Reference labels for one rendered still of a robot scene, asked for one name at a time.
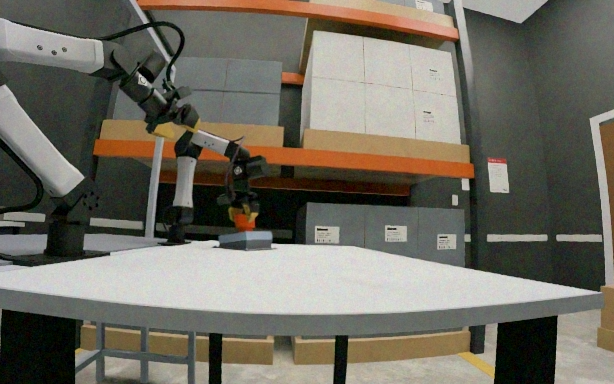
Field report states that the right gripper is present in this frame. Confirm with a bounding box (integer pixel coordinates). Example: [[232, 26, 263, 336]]
[[137, 88, 200, 138]]

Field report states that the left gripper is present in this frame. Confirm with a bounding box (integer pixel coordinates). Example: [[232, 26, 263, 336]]
[[226, 180, 259, 223]]

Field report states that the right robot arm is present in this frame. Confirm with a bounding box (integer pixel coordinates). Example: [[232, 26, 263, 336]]
[[0, 18, 166, 267]]

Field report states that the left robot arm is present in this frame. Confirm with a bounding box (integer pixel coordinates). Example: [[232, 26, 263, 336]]
[[157, 130, 269, 247]]

